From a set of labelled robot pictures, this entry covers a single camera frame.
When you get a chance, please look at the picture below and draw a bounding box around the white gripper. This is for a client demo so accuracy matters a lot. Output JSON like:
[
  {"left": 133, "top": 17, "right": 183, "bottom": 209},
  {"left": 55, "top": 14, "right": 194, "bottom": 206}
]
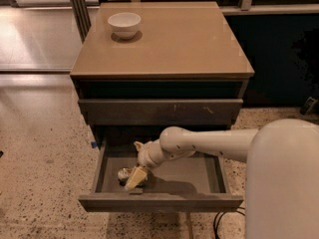
[{"left": 125, "top": 140, "right": 169, "bottom": 190}]

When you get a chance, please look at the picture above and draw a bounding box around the crushed 7up can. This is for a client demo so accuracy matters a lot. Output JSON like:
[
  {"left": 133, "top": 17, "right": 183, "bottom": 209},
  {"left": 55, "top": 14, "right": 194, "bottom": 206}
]
[{"left": 118, "top": 167, "right": 148, "bottom": 187}]

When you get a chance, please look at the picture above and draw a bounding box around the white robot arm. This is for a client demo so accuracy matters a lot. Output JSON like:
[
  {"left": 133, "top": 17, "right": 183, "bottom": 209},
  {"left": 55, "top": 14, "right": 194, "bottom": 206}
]
[{"left": 126, "top": 119, "right": 319, "bottom": 239}]

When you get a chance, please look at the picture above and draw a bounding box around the brown drawer cabinet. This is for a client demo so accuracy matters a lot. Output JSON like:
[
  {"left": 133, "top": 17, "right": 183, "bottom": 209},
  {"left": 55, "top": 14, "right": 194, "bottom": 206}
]
[{"left": 71, "top": 2, "right": 254, "bottom": 143}]

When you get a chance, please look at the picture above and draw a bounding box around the blue tape piece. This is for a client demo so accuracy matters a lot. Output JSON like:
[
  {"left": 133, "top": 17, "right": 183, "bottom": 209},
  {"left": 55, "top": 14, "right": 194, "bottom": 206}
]
[{"left": 91, "top": 141, "right": 98, "bottom": 148}]

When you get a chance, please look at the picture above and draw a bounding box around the white ceramic bowl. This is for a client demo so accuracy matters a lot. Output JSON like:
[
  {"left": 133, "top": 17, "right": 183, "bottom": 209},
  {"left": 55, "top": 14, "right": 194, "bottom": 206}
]
[{"left": 108, "top": 12, "right": 142, "bottom": 40}]

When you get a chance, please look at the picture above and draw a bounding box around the black cable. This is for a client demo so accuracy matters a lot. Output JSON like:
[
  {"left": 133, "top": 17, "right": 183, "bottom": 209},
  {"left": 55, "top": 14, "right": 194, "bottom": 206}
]
[{"left": 212, "top": 206, "right": 247, "bottom": 239}]

